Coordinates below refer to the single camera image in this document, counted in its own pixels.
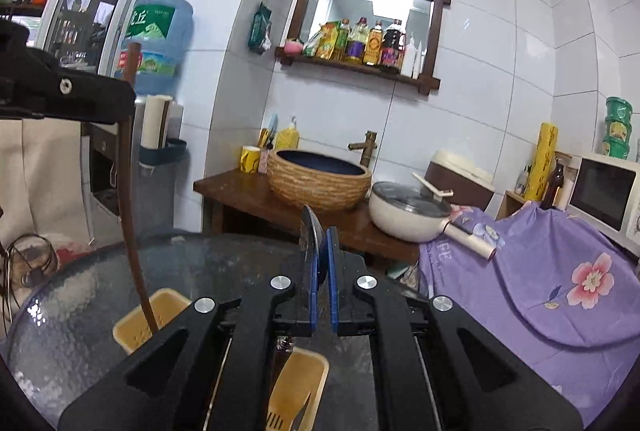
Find grey water dispenser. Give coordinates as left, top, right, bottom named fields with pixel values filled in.
left=87, top=94, right=192, bottom=237

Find white paper cup stack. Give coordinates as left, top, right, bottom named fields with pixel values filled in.
left=139, top=94, right=174, bottom=150

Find dark soy sauce bottle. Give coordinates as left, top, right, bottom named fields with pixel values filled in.
left=379, top=18, right=406, bottom=73

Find white microwave oven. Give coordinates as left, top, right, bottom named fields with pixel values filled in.
left=564, top=153, right=640, bottom=248

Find small white bottle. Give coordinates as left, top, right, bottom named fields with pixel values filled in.
left=514, top=164, right=531, bottom=197

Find yellow wrap roll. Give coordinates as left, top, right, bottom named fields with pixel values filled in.
left=529, top=122, right=557, bottom=205

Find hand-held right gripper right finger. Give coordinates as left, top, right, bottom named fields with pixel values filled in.
left=326, top=227, right=584, bottom=431

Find green hanging packet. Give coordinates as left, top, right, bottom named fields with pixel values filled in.
left=247, top=0, right=274, bottom=56

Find yellow mug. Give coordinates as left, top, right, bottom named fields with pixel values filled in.
left=240, top=144, right=262, bottom=174

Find beige cloth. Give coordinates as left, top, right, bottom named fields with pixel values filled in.
left=0, top=116, right=97, bottom=245

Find wooden counter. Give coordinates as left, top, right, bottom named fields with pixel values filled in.
left=193, top=168, right=422, bottom=268

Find wooden rack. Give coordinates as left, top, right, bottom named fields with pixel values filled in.
left=497, top=150, right=577, bottom=220

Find purple label oil bottle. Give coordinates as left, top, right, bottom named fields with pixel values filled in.
left=345, top=16, right=370, bottom=66

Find yellow snack packet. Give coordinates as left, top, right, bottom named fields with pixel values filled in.
left=315, top=22, right=341, bottom=61

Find purple floral cloth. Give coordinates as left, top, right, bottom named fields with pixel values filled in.
left=418, top=203, right=640, bottom=423

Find woven basin sink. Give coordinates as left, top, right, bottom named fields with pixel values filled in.
left=266, top=148, right=374, bottom=214

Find brown wooden chopstick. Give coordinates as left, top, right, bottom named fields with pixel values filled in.
left=117, top=42, right=160, bottom=333

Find yellow label sauce bottle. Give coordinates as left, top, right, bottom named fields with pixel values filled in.
left=362, top=20, right=385, bottom=67

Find blue water jug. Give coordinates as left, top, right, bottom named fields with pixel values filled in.
left=114, top=0, right=195, bottom=97

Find wooden framed wall mirror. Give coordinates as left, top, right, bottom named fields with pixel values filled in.
left=274, top=0, right=452, bottom=96

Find bronze bamboo faucet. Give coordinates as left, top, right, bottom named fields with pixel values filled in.
left=348, top=130, right=379, bottom=168

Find glass pan lid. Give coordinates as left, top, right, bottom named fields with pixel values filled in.
left=372, top=181, right=453, bottom=216

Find yellow soap bottle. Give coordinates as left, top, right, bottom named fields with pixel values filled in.
left=274, top=116, right=300, bottom=151

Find teal cup holder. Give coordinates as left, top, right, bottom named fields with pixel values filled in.
left=138, top=138, right=190, bottom=168

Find white frying pan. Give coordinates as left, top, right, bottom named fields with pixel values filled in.
left=368, top=181, right=499, bottom=261

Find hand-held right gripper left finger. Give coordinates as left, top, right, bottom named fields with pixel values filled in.
left=57, top=231, right=321, bottom=431

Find brown glass bottle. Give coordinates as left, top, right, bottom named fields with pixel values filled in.
left=542, top=156, right=565, bottom=211

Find brown white rice cooker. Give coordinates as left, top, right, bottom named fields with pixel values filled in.
left=424, top=150, right=496, bottom=212

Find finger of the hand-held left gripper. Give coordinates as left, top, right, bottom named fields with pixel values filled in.
left=0, top=18, right=57, bottom=68
left=0, top=47, right=137, bottom=125

